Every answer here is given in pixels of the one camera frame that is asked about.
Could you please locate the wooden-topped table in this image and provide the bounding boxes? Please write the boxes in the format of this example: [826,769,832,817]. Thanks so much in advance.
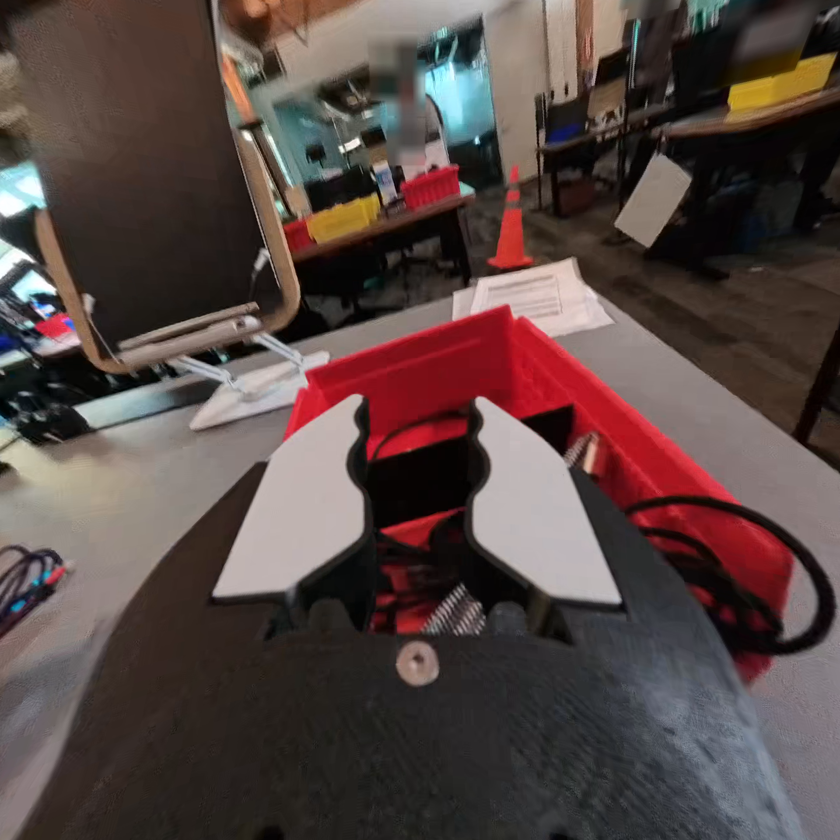
[535,85,840,277]
[282,184,476,309]

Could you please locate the monitor with tan frame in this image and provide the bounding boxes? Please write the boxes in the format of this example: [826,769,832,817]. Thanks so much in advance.
[10,0,303,375]

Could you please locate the black cable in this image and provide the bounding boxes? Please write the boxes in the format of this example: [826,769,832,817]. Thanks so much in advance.
[623,495,821,657]

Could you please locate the grey desk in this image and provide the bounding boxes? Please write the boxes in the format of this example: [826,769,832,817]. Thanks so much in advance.
[0,289,840,840]

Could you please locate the white board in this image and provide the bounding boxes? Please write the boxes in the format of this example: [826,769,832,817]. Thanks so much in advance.
[613,152,693,249]

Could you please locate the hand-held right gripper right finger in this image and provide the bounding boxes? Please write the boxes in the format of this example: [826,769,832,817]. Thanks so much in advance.
[465,395,624,608]

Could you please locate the blue braided USB cable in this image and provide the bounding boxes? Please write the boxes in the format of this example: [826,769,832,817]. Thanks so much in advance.
[0,545,70,637]

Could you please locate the printed paper sheets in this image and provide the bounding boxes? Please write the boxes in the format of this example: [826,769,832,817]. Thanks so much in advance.
[451,257,614,337]

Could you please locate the orange traffic cone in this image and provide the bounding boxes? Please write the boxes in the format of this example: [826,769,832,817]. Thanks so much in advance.
[487,164,536,271]

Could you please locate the yellow plastic bin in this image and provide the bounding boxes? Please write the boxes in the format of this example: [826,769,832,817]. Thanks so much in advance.
[727,52,837,111]
[307,193,383,245]

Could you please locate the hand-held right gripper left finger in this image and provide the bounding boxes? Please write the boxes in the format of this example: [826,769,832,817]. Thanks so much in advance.
[210,394,377,603]

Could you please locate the large red plastic bin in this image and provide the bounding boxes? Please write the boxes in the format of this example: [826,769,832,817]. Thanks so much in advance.
[283,305,795,683]

